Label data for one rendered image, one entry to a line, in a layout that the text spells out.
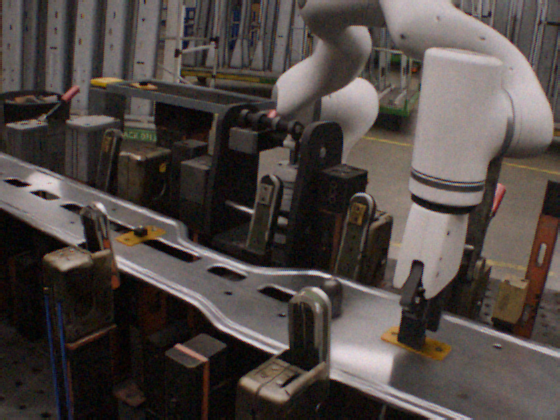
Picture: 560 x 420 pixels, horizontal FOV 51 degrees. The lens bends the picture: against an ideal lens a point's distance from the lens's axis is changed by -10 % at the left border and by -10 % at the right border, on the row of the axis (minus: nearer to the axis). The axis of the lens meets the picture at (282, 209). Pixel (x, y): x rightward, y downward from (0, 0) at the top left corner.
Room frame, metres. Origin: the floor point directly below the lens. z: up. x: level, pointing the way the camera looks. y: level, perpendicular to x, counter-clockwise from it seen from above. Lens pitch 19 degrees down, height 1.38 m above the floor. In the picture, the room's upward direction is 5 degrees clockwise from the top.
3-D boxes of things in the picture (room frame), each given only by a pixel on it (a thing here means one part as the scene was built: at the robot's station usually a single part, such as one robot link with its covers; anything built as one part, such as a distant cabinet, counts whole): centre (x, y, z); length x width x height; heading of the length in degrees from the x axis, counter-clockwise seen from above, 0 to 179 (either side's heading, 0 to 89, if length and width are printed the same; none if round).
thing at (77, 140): (1.21, 0.40, 0.90); 0.13 x 0.10 x 0.41; 147
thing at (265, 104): (1.30, 0.22, 1.16); 0.37 x 0.14 x 0.02; 57
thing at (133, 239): (0.90, 0.22, 1.01); 0.08 x 0.04 x 0.01; 147
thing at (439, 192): (0.64, -0.18, 1.20); 0.09 x 0.08 x 0.03; 147
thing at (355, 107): (1.38, -0.10, 1.10); 0.19 x 0.12 x 0.24; 99
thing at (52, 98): (3.54, 1.58, 0.36); 0.54 x 0.50 x 0.73; 163
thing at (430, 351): (0.64, -0.17, 1.01); 0.08 x 0.04 x 0.01; 57
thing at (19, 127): (1.36, 0.62, 0.88); 0.11 x 0.10 x 0.36; 147
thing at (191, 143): (1.13, 0.18, 0.90); 0.05 x 0.05 x 0.40; 57
